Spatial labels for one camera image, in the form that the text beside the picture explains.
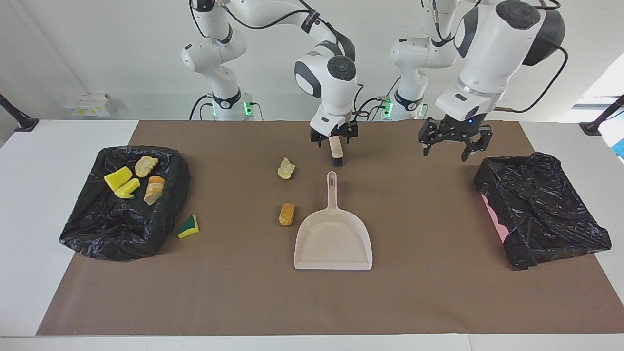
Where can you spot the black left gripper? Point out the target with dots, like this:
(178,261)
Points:
(456,130)

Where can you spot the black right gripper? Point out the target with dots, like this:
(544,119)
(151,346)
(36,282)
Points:
(341,130)

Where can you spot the beige hand brush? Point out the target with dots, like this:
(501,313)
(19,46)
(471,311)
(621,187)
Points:
(335,148)

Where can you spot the beige plastic dustpan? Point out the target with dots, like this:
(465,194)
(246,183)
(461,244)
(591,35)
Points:
(334,243)

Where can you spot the green and yellow sponge piece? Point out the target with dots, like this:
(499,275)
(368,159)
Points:
(189,227)

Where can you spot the orange crust bread piece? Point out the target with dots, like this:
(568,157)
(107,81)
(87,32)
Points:
(154,191)

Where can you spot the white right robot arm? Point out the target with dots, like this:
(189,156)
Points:
(336,97)

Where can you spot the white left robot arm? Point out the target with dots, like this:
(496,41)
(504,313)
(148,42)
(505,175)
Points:
(492,53)

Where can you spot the pink bin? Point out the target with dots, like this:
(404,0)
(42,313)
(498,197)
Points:
(497,222)

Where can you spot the black plastic trash bag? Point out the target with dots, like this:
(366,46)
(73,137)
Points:
(536,204)
(97,229)

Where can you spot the blue plastic item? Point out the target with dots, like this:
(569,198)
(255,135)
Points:
(620,148)

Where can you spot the brown paper table mat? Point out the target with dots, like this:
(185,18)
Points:
(341,302)

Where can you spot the small white cardboard box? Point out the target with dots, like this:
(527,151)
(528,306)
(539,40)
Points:
(72,108)

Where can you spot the black camera stand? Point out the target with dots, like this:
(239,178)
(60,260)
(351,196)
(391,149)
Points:
(592,127)
(27,124)

